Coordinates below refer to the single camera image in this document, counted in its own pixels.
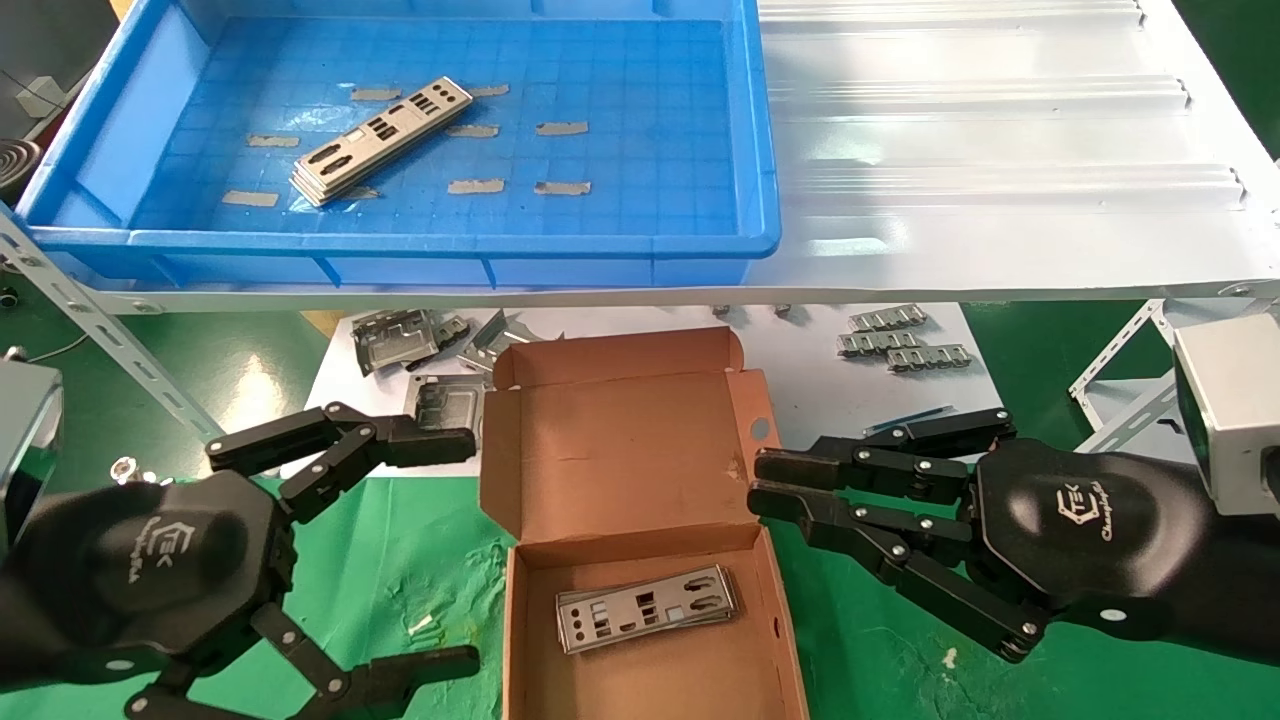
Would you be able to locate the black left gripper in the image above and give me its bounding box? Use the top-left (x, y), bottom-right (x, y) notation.
top-left (20, 402), bottom-right (482, 720)

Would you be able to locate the white perforated angle bracket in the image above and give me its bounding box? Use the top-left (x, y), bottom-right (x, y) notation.
top-left (1080, 375), bottom-right (1196, 453)
top-left (1068, 298), bottom-right (1171, 401)

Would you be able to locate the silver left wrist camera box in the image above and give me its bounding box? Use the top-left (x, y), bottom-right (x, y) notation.
top-left (0, 358), bottom-right (63, 556)

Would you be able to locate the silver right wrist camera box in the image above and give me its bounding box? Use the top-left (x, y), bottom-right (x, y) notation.
top-left (1170, 312), bottom-right (1280, 516)

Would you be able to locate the white ribbed metal shelf panel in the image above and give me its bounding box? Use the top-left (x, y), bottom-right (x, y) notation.
top-left (60, 0), bottom-right (1280, 316)

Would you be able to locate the small slotted metal strip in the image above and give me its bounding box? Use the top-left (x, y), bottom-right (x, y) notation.
top-left (886, 344), bottom-right (975, 373)
top-left (848, 304), bottom-right (929, 333)
top-left (836, 330), bottom-right (923, 358)

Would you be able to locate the thin white cable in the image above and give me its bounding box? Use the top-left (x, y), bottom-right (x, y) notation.
top-left (20, 335), bottom-right (91, 363)

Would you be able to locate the grey stamped metal bracket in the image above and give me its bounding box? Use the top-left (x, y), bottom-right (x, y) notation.
top-left (350, 310), bottom-right (441, 377)

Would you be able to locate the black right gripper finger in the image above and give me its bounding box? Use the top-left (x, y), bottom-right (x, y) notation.
top-left (755, 408), bottom-right (1016, 501)

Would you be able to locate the brown cardboard box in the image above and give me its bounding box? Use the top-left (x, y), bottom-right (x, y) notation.
top-left (478, 326), bottom-right (809, 720)

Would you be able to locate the silver metal IO shield plate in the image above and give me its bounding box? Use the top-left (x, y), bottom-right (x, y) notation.
top-left (557, 566), bottom-right (739, 653)
top-left (292, 76), bottom-right (474, 201)
top-left (293, 95), bottom-right (474, 208)

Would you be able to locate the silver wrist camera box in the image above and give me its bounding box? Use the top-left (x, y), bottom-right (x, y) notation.
top-left (0, 358), bottom-right (63, 556)
top-left (1170, 312), bottom-right (1280, 516)

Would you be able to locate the grey spiral metal coil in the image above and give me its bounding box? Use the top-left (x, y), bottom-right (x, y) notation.
top-left (0, 138), bottom-right (43, 201)

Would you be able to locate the grey stamped metal frame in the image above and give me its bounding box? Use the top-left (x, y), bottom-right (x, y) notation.
top-left (405, 375), bottom-right (488, 433)

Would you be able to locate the small white block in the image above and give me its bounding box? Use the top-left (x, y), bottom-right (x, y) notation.
top-left (15, 75), bottom-right (66, 116)

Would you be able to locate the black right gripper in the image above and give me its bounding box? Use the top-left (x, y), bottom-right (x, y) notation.
top-left (748, 440), bottom-right (1216, 663)

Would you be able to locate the grey perforated steel shelf brace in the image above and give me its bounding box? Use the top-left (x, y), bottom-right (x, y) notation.
top-left (0, 212), bottom-right (229, 446)

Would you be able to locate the bent silver metal plate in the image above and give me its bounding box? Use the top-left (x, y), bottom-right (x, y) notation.
top-left (458, 310), bottom-right (561, 373)

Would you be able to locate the blue plastic tray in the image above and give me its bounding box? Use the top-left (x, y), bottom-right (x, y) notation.
top-left (15, 0), bottom-right (783, 291)

